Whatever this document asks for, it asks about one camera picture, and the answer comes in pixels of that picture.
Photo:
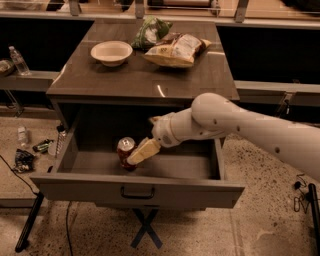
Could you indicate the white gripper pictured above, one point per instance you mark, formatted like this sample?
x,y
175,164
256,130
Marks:
x,y
162,131

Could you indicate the red coke can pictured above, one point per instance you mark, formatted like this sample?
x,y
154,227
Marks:
x,y
125,147

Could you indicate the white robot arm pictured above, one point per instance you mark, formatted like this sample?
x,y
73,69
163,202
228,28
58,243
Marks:
x,y
212,116

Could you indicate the open grey top drawer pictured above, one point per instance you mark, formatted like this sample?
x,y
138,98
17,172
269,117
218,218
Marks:
x,y
189,176

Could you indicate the grey cabinet counter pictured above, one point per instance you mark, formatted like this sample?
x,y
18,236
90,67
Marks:
x,y
138,81

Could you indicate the green can on floor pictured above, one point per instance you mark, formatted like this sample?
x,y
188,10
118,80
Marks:
x,y
43,146

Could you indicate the brown chip bag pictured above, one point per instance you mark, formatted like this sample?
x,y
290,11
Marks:
x,y
177,50

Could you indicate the white bowl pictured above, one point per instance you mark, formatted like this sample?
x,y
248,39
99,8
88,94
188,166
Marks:
x,y
111,53

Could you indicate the clear bottle beside cabinet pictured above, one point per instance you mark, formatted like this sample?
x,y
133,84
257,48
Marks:
x,y
62,133

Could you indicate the blue tape cross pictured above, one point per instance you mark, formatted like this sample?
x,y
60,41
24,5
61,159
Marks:
x,y
146,228

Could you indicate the green chip bag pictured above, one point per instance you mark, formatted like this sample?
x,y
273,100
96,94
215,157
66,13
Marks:
x,y
152,30

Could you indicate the small water bottle on floor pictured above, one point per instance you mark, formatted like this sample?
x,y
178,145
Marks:
x,y
23,136

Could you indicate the dark snack bag on floor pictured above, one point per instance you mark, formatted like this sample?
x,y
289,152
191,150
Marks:
x,y
23,161

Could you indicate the clear water bottle on ledge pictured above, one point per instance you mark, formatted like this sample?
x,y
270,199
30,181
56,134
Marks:
x,y
19,61

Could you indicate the bowl on left ledge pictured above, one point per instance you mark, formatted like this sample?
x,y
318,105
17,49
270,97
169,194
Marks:
x,y
6,67

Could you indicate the black bar right floor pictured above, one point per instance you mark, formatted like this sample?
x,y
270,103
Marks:
x,y
313,199

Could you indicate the black bar floor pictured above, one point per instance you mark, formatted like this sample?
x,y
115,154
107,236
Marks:
x,y
22,242
313,199

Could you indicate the black bar left floor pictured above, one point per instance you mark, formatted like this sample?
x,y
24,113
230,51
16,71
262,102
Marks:
x,y
22,242

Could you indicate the black drawer handle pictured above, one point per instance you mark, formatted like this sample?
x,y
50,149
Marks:
x,y
137,196

